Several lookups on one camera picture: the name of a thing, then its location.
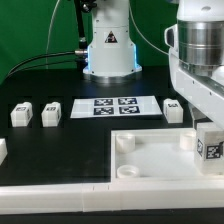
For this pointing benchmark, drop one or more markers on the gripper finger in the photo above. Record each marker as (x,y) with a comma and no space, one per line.
(197,116)

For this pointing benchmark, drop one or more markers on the white left barrier block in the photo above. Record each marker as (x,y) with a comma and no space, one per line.
(3,150)

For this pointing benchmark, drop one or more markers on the white sheet with tags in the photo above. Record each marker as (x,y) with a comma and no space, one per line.
(115,107)

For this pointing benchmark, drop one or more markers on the white front barrier wall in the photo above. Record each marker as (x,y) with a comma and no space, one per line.
(114,196)

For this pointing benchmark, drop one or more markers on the white square tabletop tray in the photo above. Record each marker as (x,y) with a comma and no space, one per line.
(156,154)

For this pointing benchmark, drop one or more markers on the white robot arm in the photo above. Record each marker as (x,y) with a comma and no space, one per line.
(111,56)

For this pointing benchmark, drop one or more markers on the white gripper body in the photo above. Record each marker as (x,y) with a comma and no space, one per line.
(196,64)

